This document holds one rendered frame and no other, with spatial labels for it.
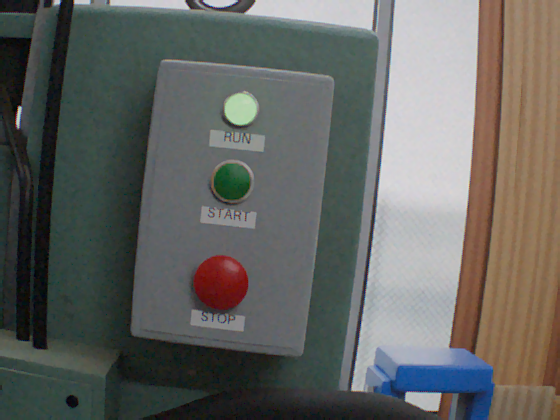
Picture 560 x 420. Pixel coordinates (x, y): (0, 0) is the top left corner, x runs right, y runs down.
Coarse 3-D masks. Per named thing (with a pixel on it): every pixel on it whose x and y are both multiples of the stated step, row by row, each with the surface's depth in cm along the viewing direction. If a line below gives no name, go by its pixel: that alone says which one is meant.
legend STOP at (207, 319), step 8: (192, 312) 59; (200, 312) 59; (208, 312) 59; (216, 312) 59; (192, 320) 59; (200, 320) 59; (208, 320) 59; (216, 320) 59; (224, 320) 59; (232, 320) 59; (240, 320) 59; (216, 328) 59; (224, 328) 59; (232, 328) 59; (240, 328) 59
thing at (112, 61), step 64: (128, 64) 64; (256, 64) 64; (320, 64) 65; (64, 128) 64; (128, 128) 65; (64, 192) 65; (128, 192) 65; (64, 256) 65; (128, 256) 65; (320, 256) 65; (64, 320) 65; (128, 320) 65; (320, 320) 65; (128, 384) 65; (192, 384) 65; (256, 384) 66; (320, 384) 66
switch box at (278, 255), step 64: (192, 64) 59; (192, 128) 58; (256, 128) 59; (320, 128) 59; (192, 192) 59; (256, 192) 59; (320, 192) 59; (192, 256) 59; (256, 256) 59; (256, 320) 59
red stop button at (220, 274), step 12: (204, 264) 58; (216, 264) 58; (228, 264) 58; (240, 264) 58; (204, 276) 58; (216, 276) 58; (228, 276) 58; (240, 276) 58; (204, 288) 58; (216, 288) 58; (228, 288) 58; (240, 288) 58; (204, 300) 58; (216, 300) 58; (228, 300) 58; (240, 300) 58
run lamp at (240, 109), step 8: (232, 96) 58; (240, 96) 58; (248, 96) 58; (224, 104) 58; (232, 104) 58; (240, 104) 58; (248, 104) 58; (256, 104) 58; (224, 112) 58; (232, 112) 58; (240, 112) 58; (248, 112) 58; (256, 112) 58; (232, 120) 58; (240, 120) 58; (248, 120) 58
